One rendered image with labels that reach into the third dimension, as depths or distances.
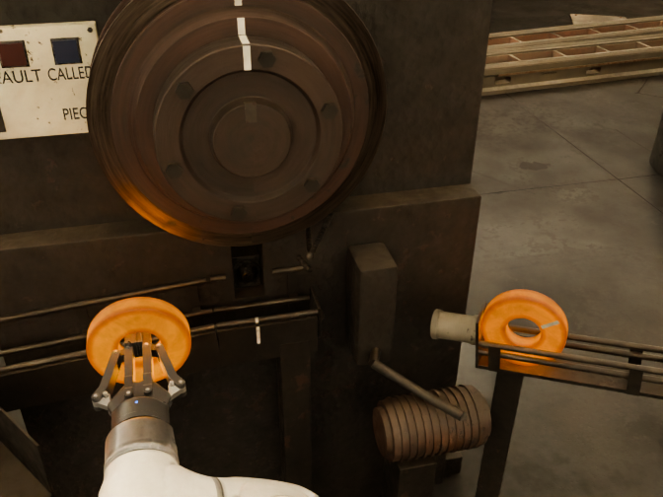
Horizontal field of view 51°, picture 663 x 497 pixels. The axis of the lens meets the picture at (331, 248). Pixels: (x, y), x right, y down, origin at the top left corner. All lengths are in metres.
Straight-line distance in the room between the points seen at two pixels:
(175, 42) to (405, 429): 0.82
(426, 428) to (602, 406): 1.00
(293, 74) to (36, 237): 0.59
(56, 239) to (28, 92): 0.27
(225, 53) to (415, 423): 0.79
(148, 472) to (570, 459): 1.47
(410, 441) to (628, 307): 1.52
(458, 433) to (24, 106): 0.98
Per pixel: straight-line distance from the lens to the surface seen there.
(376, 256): 1.34
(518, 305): 1.32
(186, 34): 1.04
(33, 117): 1.27
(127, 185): 1.16
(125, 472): 0.88
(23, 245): 1.35
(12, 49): 1.23
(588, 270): 2.92
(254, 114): 1.02
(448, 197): 1.42
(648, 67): 5.37
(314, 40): 1.06
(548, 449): 2.14
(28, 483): 1.28
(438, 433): 1.42
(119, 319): 1.08
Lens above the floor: 1.53
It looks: 32 degrees down
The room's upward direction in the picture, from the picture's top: straight up
